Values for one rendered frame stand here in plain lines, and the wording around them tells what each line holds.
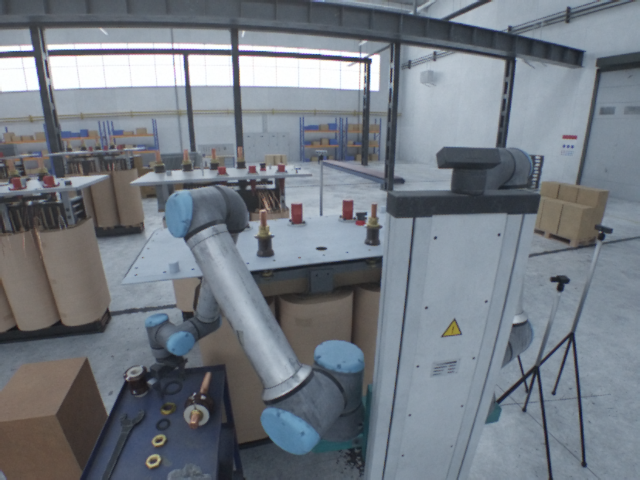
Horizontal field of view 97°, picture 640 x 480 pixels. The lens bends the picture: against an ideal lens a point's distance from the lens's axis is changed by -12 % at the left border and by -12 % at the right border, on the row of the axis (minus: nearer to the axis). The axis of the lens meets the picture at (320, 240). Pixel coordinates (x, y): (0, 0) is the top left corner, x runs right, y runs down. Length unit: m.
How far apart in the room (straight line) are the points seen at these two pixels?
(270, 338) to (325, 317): 0.90
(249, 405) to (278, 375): 1.13
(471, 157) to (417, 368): 0.50
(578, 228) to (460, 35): 7.45
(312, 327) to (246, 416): 0.65
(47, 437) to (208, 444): 0.68
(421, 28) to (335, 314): 10.41
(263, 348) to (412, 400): 0.41
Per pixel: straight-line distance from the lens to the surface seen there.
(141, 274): 1.45
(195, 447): 1.34
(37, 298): 3.81
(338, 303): 1.69
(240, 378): 1.82
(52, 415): 1.63
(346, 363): 0.93
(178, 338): 1.25
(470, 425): 1.10
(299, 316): 1.68
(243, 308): 0.82
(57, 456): 1.79
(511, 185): 1.14
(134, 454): 1.40
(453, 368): 0.91
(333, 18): 10.24
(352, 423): 1.08
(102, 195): 7.22
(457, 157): 0.70
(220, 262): 0.83
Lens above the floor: 1.90
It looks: 19 degrees down
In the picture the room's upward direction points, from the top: straight up
